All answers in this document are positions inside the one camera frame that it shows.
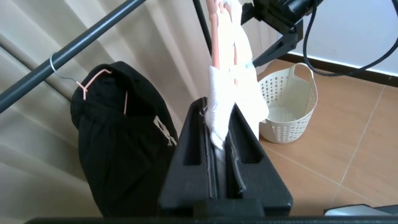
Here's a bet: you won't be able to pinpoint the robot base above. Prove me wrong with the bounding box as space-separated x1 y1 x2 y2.
323 203 398 218

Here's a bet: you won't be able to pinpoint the white garment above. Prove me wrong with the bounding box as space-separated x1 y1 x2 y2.
203 0 270 200

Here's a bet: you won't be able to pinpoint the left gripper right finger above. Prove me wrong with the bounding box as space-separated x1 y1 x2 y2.
225 104 294 218

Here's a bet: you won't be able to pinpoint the pink clothes hanger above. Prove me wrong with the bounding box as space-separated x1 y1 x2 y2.
205 0 240 88
49 52 129 115

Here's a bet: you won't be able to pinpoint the beige curtain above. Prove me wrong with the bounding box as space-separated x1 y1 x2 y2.
0 0 279 224

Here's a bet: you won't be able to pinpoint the black clothes rack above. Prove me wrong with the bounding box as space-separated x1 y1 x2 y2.
0 0 214 114

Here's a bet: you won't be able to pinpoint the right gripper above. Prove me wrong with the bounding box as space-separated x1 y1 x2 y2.
241 0 324 68

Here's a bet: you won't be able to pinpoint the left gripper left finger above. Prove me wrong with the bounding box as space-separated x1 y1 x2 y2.
158 97 216 218

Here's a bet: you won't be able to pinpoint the white laundry basket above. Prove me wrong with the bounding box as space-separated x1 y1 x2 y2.
257 62 318 144

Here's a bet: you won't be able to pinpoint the black shorts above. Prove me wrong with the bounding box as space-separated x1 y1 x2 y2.
70 61 178 218

